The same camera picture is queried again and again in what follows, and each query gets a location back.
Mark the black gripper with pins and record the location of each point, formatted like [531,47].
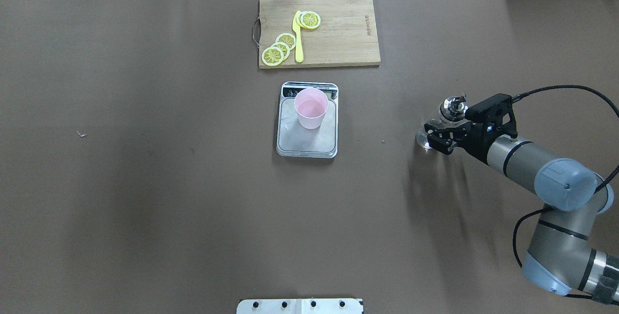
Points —
[475,145]

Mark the lemon slice near knife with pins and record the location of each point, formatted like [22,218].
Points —
[309,20]

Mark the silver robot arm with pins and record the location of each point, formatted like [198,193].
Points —
[559,258]

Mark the pink plastic cup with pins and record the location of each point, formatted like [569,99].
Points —
[311,106]

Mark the bamboo cutting board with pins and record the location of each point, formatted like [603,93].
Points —
[346,37]

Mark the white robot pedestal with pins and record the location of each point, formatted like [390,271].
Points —
[301,306]

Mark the silver kitchen scale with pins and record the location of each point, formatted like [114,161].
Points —
[295,140]

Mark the yellow plastic knife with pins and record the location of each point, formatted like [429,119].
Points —
[299,53]

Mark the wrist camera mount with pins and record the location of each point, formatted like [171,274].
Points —
[493,117]

